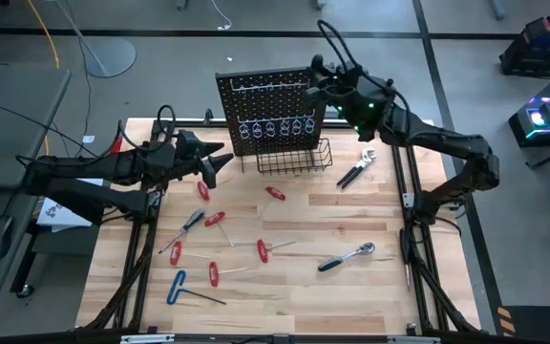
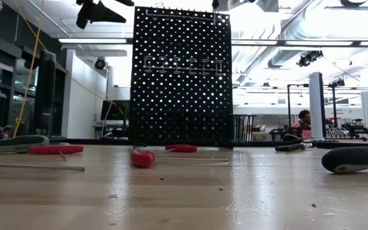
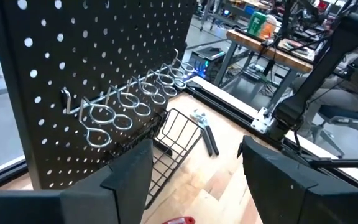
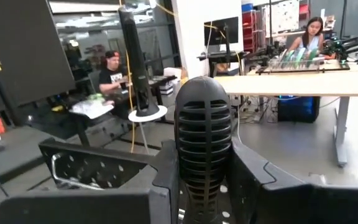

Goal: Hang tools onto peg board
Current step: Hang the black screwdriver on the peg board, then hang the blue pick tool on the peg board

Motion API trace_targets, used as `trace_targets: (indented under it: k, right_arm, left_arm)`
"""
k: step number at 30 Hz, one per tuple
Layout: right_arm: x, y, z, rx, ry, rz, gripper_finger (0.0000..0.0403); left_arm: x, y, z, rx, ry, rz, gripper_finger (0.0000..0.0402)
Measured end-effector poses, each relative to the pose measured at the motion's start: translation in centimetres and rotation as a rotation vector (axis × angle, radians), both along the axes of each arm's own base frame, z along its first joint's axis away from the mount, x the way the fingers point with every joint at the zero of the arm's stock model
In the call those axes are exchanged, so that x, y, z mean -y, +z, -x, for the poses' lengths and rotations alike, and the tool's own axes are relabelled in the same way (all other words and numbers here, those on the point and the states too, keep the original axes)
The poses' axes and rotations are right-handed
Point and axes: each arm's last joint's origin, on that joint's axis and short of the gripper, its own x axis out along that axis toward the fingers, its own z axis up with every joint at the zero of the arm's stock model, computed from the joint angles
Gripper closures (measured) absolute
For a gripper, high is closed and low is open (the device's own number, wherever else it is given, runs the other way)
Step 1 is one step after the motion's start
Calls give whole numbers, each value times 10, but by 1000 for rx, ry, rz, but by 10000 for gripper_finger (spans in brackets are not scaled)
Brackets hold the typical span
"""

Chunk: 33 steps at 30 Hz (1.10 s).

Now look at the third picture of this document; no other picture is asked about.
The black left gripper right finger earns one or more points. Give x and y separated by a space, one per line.
291 199

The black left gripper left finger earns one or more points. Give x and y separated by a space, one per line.
73 205

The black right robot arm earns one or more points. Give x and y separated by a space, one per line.
337 62

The black metal pegboard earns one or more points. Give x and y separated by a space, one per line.
23 118

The black office chair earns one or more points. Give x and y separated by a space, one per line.
343 113

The person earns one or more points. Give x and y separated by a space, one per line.
337 93

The wooden desk grey legs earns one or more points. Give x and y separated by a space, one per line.
269 51

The black computer case glowing lights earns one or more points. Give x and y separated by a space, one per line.
208 60

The orange round object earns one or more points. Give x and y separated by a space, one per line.
269 26

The green box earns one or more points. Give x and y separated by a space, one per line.
256 23

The silver mounting bracket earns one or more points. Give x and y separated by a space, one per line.
261 121

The black aluminium table frame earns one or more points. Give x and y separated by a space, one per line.
228 107

